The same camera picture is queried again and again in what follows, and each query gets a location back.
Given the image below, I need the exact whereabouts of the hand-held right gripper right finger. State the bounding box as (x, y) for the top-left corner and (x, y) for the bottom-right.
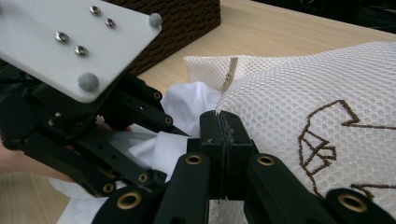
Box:
(221, 110), (260, 201)

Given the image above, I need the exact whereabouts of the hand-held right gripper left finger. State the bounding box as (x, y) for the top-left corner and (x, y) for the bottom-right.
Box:
(186, 110), (227, 201)

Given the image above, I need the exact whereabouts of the white garment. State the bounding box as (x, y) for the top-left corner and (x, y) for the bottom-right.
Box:
(48, 81), (222, 224)

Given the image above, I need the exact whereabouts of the white mesh laundry bag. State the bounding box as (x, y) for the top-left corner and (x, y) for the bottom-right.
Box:
(183, 41), (396, 224)

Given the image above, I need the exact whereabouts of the brown woven basket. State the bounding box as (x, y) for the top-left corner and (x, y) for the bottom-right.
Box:
(104, 0), (222, 77)

